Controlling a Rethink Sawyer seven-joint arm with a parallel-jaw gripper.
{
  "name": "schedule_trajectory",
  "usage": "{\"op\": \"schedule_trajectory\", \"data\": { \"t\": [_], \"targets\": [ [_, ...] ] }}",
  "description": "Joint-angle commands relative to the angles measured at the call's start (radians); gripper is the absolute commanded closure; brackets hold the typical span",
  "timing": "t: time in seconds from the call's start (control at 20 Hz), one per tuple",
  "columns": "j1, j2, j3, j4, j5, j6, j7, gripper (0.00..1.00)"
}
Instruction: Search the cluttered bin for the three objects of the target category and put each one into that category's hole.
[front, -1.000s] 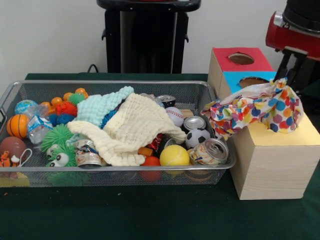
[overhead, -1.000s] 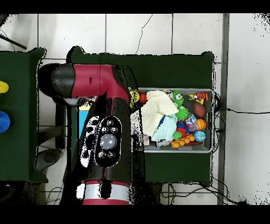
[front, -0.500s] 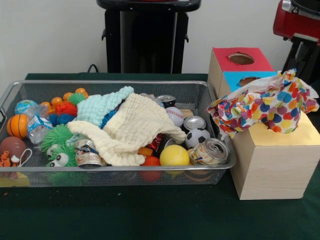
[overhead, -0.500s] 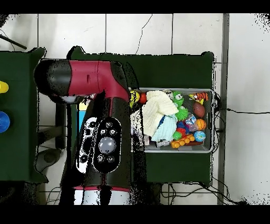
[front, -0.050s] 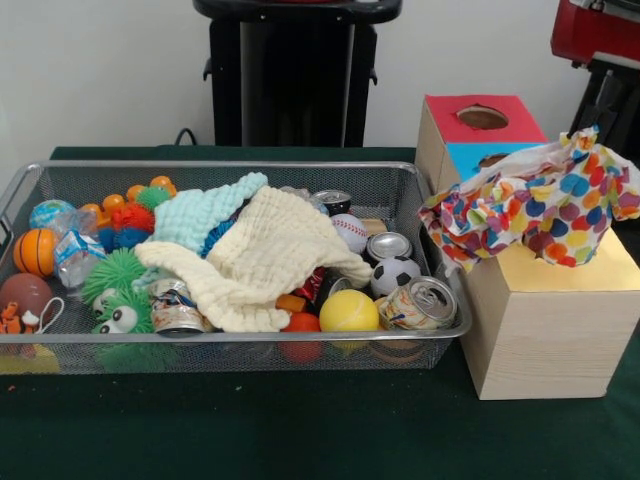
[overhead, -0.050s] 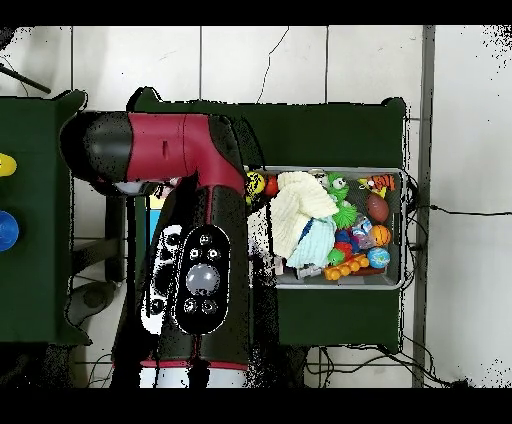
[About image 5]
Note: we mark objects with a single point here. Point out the blue green globe ball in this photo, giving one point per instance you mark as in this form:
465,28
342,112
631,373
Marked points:
47,214

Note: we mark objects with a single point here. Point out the yellow tennis ball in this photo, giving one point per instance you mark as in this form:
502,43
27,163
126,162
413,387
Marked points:
349,311

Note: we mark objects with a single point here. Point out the cream knitted cloth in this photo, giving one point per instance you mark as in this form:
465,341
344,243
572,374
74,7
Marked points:
270,250

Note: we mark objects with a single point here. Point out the white baseball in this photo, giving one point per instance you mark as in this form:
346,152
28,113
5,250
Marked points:
350,232

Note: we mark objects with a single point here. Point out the colourful polka-dot cloth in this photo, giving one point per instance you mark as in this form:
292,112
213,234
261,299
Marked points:
540,210

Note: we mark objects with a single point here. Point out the orange mini basketball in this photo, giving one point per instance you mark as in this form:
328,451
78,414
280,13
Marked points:
34,252

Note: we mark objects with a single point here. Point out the black upright panel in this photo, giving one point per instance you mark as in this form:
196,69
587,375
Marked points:
636,110

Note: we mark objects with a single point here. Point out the light blue knitted cloth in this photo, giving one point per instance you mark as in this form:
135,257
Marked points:
195,210

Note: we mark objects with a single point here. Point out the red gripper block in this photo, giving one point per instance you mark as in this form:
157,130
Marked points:
595,35

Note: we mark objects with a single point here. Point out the printed drink can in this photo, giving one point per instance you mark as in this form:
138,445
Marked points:
420,302

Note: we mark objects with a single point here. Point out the small red ball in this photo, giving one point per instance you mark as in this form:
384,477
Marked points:
302,322

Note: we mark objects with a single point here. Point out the wooden box with three holes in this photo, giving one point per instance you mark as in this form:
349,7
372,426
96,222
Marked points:
550,340

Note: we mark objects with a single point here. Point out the shallow mesh bin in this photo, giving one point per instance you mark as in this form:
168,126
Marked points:
225,355

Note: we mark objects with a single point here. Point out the black and white soccer ball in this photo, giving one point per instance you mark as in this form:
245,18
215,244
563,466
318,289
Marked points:
395,276

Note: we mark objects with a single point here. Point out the crushed clear plastic bottle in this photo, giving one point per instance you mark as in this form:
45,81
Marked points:
75,255

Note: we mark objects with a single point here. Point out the dark green tablecloth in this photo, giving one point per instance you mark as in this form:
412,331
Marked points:
300,425

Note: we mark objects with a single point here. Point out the silver drink can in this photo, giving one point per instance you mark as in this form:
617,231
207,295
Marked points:
389,246

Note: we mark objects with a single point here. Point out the brown mini football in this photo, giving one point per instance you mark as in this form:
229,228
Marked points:
25,295

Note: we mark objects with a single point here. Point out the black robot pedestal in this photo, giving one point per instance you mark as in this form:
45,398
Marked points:
290,90

